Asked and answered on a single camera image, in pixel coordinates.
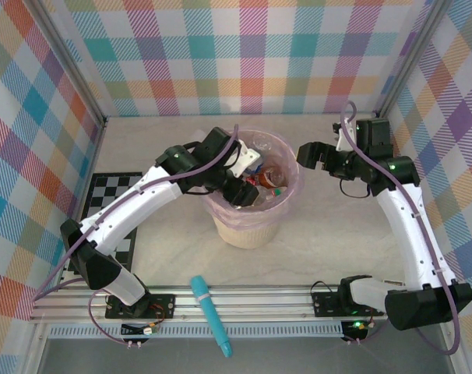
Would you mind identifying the red label water bottle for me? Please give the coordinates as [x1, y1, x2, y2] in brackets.
[253, 186, 288, 206]

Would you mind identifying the trash bin with pink liner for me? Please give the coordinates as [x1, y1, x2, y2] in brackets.
[199, 126, 304, 231]

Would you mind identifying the cream waste bin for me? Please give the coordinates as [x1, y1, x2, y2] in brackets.
[216, 212, 280, 249]

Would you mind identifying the black white checkerboard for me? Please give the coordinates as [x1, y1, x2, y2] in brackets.
[66, 171, 143, 273]

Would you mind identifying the teal marker pen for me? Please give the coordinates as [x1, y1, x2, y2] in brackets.
[190, 275, 234, 358]

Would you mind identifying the small circuit board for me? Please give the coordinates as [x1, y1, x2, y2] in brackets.
[121, 323, 161, 338]
[340, 319, 372, 342]

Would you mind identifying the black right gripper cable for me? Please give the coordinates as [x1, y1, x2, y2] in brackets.
[339, 177, 373, 200]

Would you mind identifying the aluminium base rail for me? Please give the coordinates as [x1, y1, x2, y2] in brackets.
[31, 286, 391, 323]

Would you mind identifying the aluminium frame post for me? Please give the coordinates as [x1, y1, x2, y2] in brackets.
[375, 0, 454, 120]
[32, 0, 109, 128]

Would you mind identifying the white slotted cable duct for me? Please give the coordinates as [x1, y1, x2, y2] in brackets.
[48, 323, 344, 339]

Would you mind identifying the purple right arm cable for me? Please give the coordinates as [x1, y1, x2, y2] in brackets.
[339, 101, 463, 356]

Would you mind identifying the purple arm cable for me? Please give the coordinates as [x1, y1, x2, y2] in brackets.
[339, 101, 463, 356]
[32, 124, 241, 346]

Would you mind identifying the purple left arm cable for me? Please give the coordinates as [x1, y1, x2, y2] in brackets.
[32, 124, 241, 346]

